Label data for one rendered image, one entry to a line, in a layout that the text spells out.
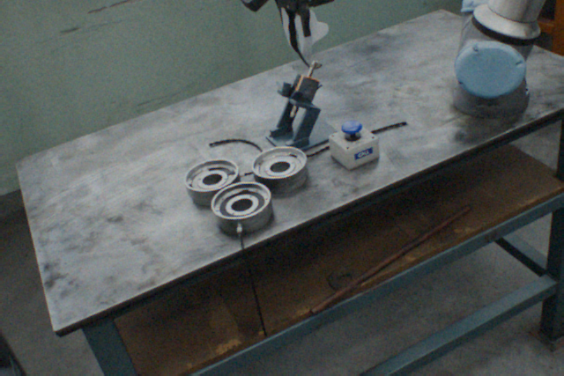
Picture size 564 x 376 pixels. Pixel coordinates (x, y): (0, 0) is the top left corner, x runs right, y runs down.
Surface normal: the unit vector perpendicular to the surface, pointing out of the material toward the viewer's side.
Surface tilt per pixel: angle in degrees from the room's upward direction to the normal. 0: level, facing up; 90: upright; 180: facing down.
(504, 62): 97
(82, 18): 90
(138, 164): 0
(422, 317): 0
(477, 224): 0
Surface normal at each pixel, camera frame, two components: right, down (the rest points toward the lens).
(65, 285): -0.16, -0.82
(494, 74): -0.32, 0.66
